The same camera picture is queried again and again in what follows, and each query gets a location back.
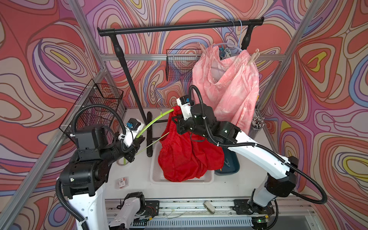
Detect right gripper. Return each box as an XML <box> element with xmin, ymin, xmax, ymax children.
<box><xmin>172</xmin><ymin>113</ymin><xmax>210</xmax><ymax>139</ymax></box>

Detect green hanger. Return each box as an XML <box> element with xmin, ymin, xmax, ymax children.
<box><xmin>136</xmin><ymin>98</ymin><xmax>173</xmax><ymax>158</ymax></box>

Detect red shorts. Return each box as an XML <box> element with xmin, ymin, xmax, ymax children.
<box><xmin>158</xmin><ymin>106</ymin><xmax>225</xmax><ymax>182</ymax></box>

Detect pink tie-dye shorts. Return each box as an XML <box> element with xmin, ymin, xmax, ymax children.
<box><xmin>192</xmin><ymin>46</ymin><xmax>259</xmax><ymax>133</ymax></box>

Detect lavender wire hanger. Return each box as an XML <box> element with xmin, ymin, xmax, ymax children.
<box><xmin>212</xmin><ymin>20</ymin><xmax>245</xmax><ymax>72</ymax></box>

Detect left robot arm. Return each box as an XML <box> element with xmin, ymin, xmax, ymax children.
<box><xmin>55</xmin><ymin>104</ymin><xmax>158</xmax><ymax>230</ymax></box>

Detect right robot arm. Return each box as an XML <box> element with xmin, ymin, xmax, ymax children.
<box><xmin>172</xmin><ymin>85</ymin><xmax>328</xmax><ymax>215</ymax></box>

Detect white printed graphic shorts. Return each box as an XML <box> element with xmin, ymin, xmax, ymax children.
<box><xmin>219</xmin><ymin>47</ymin><xmax>232</xmax><ymax>60</ymax></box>

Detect light blue hanger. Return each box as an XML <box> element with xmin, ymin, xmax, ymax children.
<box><xmin>237</xmin><ymin>19</ymin><xmax>243</xmax><ymax>48</ymax></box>

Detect paperclip box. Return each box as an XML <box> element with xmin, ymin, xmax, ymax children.
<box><xmin>118</xmin><ymin>177</ymin><xmax>128</xmax><ymax>189</ymax></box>

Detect white perforated plastic basket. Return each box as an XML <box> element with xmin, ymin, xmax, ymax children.
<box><xmin>149</xmin><ymin>142</ymin><xmax>215</xmax><ymax>185</ymax></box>

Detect teal plastic tray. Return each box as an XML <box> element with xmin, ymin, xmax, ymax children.
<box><xmin>214</xmin><ymin>148</ymin><xmax>240</xmax><ymax>176</ymax></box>

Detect beige clothespin left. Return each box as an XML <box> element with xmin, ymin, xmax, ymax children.
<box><xmin>197</xmin><ymin>42</ymin><xmax>207</xmax><ymax>54</ymax></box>

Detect beige clothespin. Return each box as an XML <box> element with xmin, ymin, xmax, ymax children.
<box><xmin>197</xmin><ymin>42</ymin><xmax>207</xmax><ymax>54</ymax></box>
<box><xmin>247</xmin><ymin>49</ymin><xmax>260</xmax><ymax>65</ymax></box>

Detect beige clothespin right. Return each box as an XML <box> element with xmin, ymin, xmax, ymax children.
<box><xmin>247</xmin><ymin>49</ymin><xmax>260</xmax><ymax>65</ymax></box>

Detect black clothes rack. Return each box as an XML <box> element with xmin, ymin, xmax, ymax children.
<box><xmin>97</xmin><ymin>17</ymin><xmax>265</xmax><ymax>145</ymax></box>

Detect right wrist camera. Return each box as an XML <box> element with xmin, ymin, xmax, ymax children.
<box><xmin>176</xmin><ymin>95</ymin><xmax>193</xmax><ymax>121</ymax></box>

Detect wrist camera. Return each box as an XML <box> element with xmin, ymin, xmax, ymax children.
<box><xmin>118</xmin><ymin>118</ymin><xmax>144</xmax><ymax>148</ymax></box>
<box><xmin>176</xmin><ymin>95</ymin><xmax>193</xmax><ymax>121</ymax></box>

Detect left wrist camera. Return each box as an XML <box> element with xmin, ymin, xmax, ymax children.
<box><xmin>118</xmin><ymin>118</ymin><xmax>144</xmax><ymax>148</ymax></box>

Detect black wire basket rear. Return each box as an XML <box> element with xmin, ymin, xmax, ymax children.
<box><xmin>165</xmin><ymin>48</ymin><xmax>202</xmax><ymax>82</ymax></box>

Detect black wire basket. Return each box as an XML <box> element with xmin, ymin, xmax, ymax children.
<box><xmin>165</xmin><ymin>48</ymin><xmax>202</xmax><ymax>82</ymax></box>
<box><xmin>59</xmin><ymin>80</ymin><xmax>126</xmax><ymax>142</ymax></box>

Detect black wire basket left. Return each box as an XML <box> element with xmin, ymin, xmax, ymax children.
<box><xmin>59</xmin><ymin>80</ymin><xmax>126</xmax><ymax>142</ymax></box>

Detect white pedal on rail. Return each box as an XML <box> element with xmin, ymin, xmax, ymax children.
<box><xmin>203</xmin><ymin>201</ymin><xmax>216</xmax><ymax>214</ymax></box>

